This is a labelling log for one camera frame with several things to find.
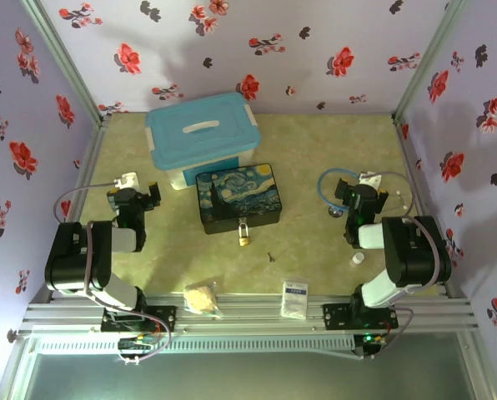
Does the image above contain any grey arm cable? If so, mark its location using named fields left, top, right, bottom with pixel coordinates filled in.
left=356, top=172, right=446, bottom=360
left=53, top=182, right=173, bottom=364

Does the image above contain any aluminium table frame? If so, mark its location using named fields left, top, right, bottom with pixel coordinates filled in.
left=6, top=0, right=483, bottom=400

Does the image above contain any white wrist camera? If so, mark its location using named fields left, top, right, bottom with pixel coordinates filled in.
left=113, top=172, right=142, bottom=189
left=358, top=172, right=382, bottom=189

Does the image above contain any white slotted cable duct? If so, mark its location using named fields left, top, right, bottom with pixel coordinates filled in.
left=31, top=335, right=354, bottom=356

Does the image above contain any white flat packet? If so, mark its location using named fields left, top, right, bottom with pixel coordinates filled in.
left=280, top=279, right=309, bottom=321

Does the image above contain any clear bag with beige contents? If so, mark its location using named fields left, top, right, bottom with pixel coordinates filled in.
left=183, top=282, right=223, bottom=320

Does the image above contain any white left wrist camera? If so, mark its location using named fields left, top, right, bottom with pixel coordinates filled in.
left=113, top=172, right=142, bottom=189

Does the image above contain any grey right arm cable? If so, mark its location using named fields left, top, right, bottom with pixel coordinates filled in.
left=356, top=172, right=446, bottom=360

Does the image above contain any starry night painted box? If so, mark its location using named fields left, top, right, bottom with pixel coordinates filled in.
left=195, top=162, right=284, bottom=236

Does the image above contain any grey left arm cable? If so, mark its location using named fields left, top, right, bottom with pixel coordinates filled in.
left=53, top=182, right=173, bottom=364

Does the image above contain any blue lidded plastic storage box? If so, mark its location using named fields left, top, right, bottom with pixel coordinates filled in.
left=144, top=92, right=261, bottom=191

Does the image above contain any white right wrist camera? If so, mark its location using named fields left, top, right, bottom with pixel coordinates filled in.
left=358, top=172, right=382, bottom=189

